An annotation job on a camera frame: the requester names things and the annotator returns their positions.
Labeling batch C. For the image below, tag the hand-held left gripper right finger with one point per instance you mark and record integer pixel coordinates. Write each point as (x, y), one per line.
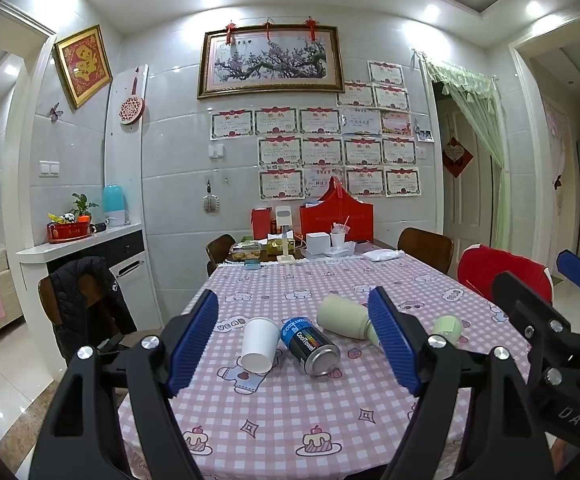
(394, 347)

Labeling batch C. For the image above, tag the white door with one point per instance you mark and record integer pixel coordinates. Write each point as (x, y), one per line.
(462, 210)

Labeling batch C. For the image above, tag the chair with red cover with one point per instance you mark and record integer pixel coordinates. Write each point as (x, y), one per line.
(484, 267)

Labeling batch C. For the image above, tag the red round tray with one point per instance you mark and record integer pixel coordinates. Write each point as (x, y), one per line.
(67, 233)

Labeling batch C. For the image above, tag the round hanging wall ornament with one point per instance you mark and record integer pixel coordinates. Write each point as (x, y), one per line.
(210, 202)

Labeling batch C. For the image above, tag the framed blossom painting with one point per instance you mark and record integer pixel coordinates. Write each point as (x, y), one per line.
(270, 60)

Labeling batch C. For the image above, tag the group of award certificates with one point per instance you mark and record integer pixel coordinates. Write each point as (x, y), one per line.
(315, 152)

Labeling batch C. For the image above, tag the red knot ornament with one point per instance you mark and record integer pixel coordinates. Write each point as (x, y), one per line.
(311, 27)
(230, 31)
(268, 27)

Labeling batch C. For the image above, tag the white desk lamp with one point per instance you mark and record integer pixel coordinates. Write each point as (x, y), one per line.
(286, 232)

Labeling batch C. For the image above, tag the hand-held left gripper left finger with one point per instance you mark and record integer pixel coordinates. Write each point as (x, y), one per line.
(195, 347)

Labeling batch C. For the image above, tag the small wall photo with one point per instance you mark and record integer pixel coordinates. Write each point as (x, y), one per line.
(423, 132)

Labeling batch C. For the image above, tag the wooden chair with jacket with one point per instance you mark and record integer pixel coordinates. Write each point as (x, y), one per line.
(46, 300)

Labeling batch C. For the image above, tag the beige insulated bottle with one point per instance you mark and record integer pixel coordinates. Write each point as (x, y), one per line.
(342, 317)

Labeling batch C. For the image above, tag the red gift bag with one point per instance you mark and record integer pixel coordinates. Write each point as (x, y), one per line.
(332, 220)

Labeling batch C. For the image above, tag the blue humidifier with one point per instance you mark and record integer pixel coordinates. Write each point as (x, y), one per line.
(115, 205)

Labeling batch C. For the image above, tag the white wall panel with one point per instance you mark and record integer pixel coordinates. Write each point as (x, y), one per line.
(120, 170)

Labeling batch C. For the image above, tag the white square box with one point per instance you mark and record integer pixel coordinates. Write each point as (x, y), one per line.
(318, 245)

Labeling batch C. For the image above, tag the green lace curtain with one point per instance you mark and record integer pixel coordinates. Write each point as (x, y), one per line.
(489, 125)

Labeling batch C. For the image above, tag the clear food container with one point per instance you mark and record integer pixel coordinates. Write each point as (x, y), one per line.
(246, 248)

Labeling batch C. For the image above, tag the blue metal can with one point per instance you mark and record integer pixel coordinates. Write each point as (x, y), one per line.
(306, 346)

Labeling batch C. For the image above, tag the red box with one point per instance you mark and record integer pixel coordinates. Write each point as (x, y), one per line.
(261, 224)

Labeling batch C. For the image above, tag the green tin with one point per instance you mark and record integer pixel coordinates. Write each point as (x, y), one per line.
(280, 245)

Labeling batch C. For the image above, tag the small blue case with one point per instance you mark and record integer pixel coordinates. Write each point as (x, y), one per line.
(252, 263)

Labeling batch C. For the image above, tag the small pale green cup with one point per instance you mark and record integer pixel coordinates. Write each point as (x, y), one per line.
(448, 329)

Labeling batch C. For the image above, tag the double wall switch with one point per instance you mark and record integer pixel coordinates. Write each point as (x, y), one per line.
(49, 168)

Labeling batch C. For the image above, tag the white plastic bag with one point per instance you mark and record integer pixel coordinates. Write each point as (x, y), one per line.
(382, 255)

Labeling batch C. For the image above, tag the red diamond door decoration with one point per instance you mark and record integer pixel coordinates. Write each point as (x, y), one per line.
(457, 156)

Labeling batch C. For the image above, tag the pink checked tablecloth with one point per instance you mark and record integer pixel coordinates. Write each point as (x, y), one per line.
(280, 410)

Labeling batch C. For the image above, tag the pink wall hanging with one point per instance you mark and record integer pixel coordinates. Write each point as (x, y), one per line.
(555, 150)

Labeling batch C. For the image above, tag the butterfly wall decal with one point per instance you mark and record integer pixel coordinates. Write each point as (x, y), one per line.
(56, 111)

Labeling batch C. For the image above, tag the plastic cup with straw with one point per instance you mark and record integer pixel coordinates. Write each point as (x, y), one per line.
(339, 237)

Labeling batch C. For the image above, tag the gold framed red calligraphy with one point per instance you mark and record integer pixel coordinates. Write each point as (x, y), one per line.
(82, 66)

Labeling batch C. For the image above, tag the brown wooden chair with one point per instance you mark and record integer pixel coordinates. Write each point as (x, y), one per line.
(427, 249)
(220, 250)

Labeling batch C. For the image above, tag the white counter cabinet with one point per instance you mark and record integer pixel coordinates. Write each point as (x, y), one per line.
(95, 260)

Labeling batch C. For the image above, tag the white paper cup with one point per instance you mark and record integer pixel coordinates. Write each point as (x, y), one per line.
(261, 342)

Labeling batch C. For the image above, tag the small potted plant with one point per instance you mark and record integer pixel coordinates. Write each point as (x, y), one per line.
(81, 207)

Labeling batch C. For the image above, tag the white wall switch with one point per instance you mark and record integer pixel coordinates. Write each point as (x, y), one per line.
(216, 150)

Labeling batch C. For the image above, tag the round wooden wall pendant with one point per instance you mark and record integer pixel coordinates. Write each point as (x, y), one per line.
(132, 109)

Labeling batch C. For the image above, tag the black jacket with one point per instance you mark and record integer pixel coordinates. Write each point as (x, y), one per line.
(80, 300)

